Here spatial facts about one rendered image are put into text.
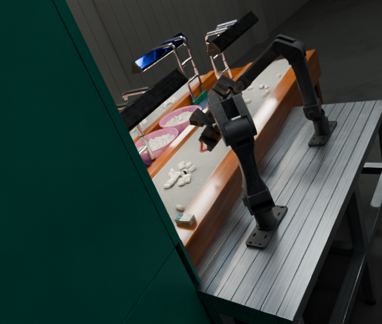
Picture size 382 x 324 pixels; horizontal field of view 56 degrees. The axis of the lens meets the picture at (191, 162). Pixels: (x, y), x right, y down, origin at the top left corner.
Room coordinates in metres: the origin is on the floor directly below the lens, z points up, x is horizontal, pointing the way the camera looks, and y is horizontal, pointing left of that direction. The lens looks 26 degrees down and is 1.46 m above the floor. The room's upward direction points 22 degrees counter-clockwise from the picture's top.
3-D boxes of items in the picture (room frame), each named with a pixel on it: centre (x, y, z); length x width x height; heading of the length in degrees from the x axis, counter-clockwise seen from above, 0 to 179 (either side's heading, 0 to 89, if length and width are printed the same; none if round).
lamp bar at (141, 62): (2.52, -0.10, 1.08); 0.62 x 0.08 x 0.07; 140
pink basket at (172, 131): (1.81, 0.13, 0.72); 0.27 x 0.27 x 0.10
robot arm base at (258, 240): (0.94, -0.15, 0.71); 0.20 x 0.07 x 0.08; 135
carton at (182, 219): (1.00, 0.09, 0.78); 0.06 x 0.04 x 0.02; 50
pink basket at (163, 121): (2.02, -0.04, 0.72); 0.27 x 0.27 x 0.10
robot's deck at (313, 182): (1.32, -0.19, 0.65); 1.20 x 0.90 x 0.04; 135
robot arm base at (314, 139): (1.36, -0.58, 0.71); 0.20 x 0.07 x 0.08; 135
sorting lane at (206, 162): (1.72, -0.23, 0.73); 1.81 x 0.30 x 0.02; 140
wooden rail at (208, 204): (1.58, -0.39, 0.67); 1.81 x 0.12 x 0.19; 140
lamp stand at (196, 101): (2.48, -0.16, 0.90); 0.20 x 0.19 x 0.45; 140
